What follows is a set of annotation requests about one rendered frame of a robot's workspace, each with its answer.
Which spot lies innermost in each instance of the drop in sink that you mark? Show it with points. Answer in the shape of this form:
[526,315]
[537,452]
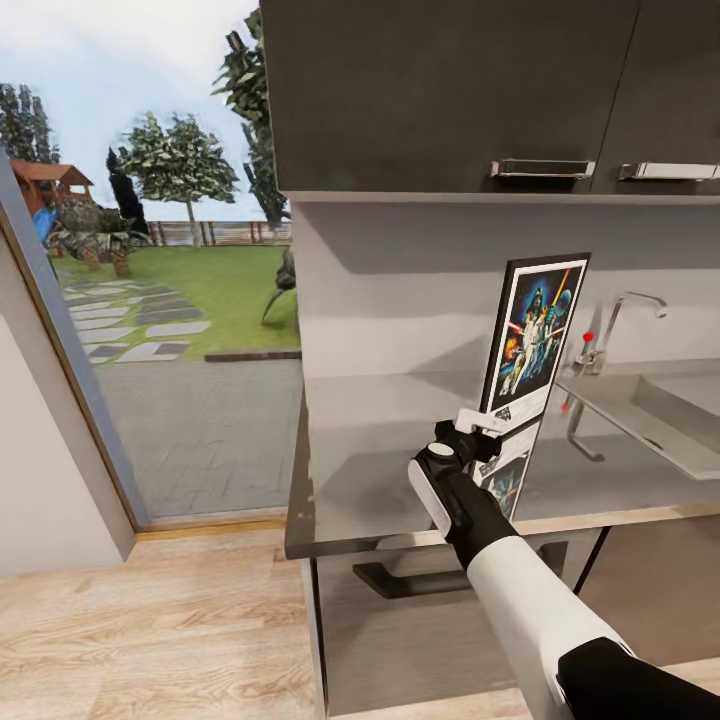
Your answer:
[675,413]

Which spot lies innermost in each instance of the poster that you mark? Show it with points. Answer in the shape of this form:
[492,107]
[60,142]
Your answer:
[538,301]

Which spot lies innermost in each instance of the fixed window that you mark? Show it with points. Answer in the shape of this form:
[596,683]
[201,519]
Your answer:
[139,201]

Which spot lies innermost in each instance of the cabinet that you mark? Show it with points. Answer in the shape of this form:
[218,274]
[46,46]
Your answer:
[597,102]

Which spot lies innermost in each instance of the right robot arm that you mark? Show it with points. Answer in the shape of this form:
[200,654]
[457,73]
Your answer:
[568,662]

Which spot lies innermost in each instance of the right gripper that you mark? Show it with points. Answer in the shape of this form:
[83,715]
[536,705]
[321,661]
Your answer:
[480,447]

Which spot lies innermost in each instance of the dishwasher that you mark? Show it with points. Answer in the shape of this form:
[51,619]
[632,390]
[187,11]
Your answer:
[404,626]

